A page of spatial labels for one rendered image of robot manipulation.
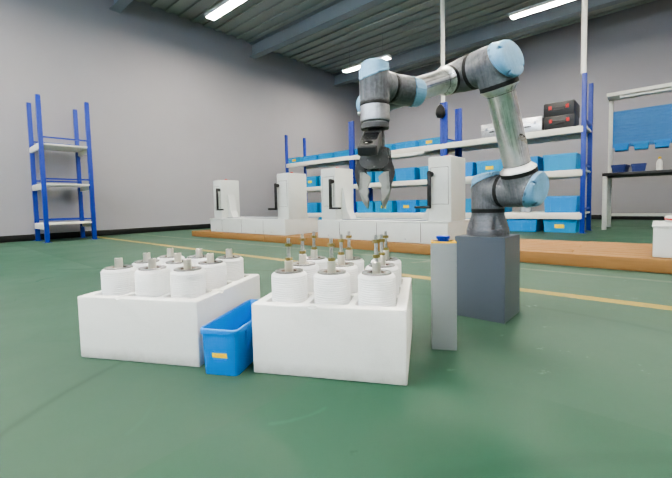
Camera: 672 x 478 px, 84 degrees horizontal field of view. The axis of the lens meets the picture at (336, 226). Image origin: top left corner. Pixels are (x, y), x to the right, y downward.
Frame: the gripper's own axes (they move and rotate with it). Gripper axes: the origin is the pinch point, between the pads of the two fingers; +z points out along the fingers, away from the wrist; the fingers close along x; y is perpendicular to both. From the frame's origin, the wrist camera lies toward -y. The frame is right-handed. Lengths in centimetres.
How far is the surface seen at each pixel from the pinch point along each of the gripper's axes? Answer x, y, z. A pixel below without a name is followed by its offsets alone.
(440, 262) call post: -16.1, 16.5, 17.3
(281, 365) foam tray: 23.3, -7.6, 40.3
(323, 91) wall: 260, 881, -300
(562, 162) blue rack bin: -176, 438, -46
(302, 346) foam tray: 17.6, -7.5, 35.0
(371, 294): 0.6, -4.2, 22.1
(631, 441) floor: -47, -19, 43
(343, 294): 8.0, -2.7, 22.7
